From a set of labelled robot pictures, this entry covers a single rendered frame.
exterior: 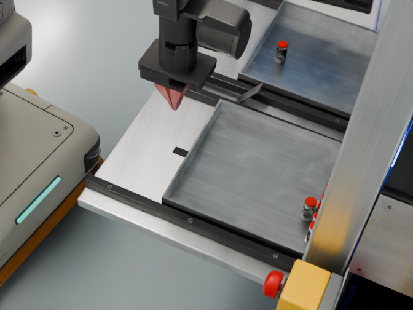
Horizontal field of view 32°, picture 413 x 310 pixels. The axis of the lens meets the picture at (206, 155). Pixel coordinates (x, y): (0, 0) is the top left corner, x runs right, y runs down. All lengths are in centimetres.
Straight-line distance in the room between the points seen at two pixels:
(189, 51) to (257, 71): 49
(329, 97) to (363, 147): 61
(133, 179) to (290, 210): 28
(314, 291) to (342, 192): 16
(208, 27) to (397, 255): 40
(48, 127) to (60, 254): 39
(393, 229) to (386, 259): 7
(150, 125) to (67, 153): 78
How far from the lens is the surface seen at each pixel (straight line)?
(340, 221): 99
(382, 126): 84
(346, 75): 153
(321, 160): 136
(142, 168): 131
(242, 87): 143
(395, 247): 100
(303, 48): 157
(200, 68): 106
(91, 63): 278
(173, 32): 100
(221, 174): 131
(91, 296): 217
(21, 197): 204
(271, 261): 120
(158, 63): 106
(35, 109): 224
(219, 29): 97
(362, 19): 181
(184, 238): 122
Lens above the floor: 191
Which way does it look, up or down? 50 degrees down
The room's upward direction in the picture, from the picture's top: 7 degrees clockwise
